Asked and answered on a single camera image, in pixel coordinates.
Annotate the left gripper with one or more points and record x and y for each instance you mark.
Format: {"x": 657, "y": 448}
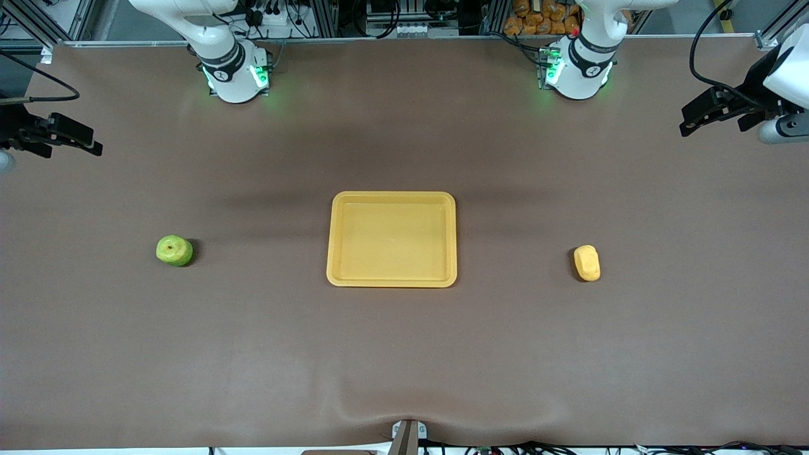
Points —
{"x": 753, "y": 86}

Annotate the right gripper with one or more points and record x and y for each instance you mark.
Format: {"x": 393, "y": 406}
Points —
{"x": 14, "y": 124}

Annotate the green apple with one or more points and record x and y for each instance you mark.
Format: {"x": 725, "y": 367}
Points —
{"x": 174, "y": 251}

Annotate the yellow potato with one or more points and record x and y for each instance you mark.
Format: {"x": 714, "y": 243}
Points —
{"x": 587, "y": 263}

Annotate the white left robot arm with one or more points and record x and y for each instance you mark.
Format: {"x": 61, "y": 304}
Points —
{"x": 578, "y": 76}

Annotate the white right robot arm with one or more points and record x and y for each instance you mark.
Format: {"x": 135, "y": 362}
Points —
{"x": 231, "y": 76}

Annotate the yellow plastic tray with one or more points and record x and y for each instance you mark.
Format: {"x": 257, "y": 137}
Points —
{"x": 392, "y": 240}

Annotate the bag of orange bread rolls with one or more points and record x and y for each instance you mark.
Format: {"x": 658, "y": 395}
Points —
{"x": 537, "y": 19}

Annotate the white power strip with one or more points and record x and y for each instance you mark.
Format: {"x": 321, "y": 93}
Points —
{"x": 268, "y": 18}

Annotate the brown table mat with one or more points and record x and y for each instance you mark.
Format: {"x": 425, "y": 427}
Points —
{"x": 404, "y": 354}

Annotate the aluminium frame profile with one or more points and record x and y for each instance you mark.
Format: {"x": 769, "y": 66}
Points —
{"x": 768, "y": 38}
{"x": 38, "y": 22}

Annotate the silver table edge rail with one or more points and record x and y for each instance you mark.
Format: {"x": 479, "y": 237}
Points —
{"x": 379, "y": 39}

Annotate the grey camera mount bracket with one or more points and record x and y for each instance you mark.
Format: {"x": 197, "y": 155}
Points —
{"x": 407, "y": 437}

